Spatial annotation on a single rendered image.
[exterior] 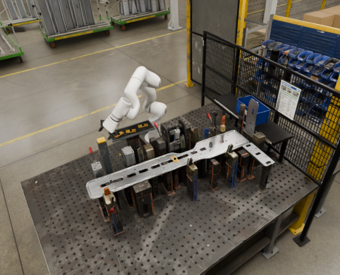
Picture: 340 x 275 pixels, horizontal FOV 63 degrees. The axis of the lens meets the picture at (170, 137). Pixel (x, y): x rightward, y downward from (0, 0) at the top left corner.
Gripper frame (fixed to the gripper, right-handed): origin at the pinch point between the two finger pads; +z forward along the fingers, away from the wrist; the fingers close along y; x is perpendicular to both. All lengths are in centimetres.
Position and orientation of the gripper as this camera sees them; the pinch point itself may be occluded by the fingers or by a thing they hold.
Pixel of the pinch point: (104, 134)
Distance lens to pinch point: 206.5
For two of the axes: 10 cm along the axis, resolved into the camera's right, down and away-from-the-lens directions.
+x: -3.6, 1.9, -9.1
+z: -5.7, 7.3, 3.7
